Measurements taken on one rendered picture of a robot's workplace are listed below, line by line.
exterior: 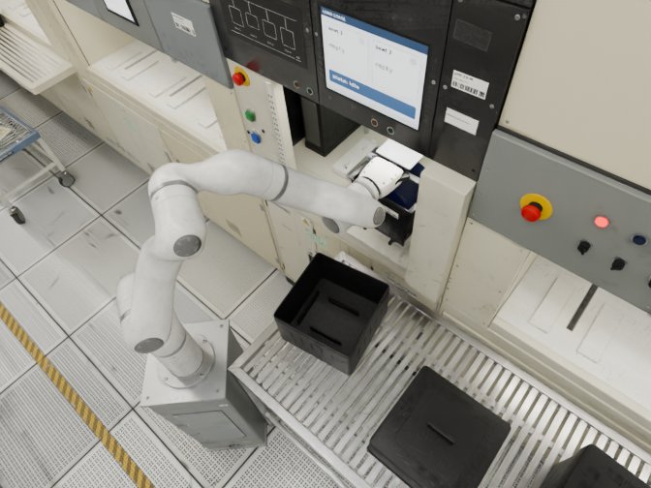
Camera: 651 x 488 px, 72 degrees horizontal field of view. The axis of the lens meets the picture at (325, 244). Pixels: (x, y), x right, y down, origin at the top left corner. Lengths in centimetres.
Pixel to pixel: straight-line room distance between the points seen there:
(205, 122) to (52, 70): 114
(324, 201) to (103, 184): 255
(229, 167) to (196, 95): 147
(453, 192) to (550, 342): 65
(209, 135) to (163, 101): 38
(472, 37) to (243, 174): 50
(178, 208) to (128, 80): 174
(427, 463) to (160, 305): 81
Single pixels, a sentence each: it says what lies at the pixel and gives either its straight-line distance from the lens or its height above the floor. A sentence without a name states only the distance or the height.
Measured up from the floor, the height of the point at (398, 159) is 127.
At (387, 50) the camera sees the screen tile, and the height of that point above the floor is 164.
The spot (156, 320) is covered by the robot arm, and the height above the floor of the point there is 119.
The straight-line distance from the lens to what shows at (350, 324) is 157.
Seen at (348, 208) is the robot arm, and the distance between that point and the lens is 109.
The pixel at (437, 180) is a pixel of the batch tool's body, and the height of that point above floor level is 140.
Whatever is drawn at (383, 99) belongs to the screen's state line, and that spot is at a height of 151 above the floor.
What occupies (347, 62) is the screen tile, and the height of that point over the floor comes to 157.
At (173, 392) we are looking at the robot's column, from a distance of 161.
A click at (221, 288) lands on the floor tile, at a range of 264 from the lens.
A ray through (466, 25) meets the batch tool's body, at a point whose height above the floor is 174.
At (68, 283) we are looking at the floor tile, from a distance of 306.
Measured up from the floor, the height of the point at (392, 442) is 86.
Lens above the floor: 220
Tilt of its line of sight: 55 degrees down
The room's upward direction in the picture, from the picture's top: 7 degrees counter-clockwise
